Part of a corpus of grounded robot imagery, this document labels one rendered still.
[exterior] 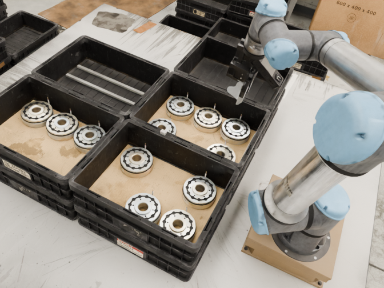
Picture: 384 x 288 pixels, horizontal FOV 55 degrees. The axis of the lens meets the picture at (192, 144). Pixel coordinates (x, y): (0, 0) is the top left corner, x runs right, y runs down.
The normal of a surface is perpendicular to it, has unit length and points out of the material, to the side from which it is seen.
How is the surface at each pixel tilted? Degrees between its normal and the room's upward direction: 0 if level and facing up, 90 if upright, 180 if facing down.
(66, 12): 0
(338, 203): 9
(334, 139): 82
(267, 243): 4
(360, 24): 75
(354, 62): 46
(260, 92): 0
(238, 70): 95
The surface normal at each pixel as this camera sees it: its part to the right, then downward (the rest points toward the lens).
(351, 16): -0.36, 0.45
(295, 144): 0.11, -0.66
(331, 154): -0.94, -0.01
